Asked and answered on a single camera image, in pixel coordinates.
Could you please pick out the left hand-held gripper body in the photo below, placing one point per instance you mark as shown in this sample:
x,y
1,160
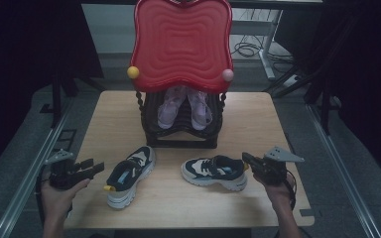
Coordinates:
x,y
63,173

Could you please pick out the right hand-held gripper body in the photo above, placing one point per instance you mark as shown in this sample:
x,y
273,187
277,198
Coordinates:
x,y
271,168

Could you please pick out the navy and white sneaker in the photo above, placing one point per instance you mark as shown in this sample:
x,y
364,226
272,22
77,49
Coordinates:
x,y
215,172
129,178

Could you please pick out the purple child's shoe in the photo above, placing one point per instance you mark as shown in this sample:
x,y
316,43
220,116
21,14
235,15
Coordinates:
x,y
170,109
200,110

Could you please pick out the red and black shoe rack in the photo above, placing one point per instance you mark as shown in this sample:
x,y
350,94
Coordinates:
x,y
182,49

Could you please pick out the person's right hand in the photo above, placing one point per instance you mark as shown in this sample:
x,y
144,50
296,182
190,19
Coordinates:
x,y
279,193

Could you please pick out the person's left hand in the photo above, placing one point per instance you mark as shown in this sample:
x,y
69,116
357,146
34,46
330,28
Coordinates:
x,y
59,200

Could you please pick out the black metal stand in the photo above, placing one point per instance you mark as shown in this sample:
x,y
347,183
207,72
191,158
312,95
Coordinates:
x,y
57,95
324,76

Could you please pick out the white power strip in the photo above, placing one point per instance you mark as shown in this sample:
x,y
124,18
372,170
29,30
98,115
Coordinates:
x,y
292,81

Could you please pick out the black curtain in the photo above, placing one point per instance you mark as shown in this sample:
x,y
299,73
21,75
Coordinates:
x,y
29,49
367,82

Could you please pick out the metal floor rail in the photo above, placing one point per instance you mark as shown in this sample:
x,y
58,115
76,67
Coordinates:
x,y
29,165
340,168

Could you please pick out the white desk frame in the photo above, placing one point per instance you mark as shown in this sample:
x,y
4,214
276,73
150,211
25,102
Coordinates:
x,y
268,39

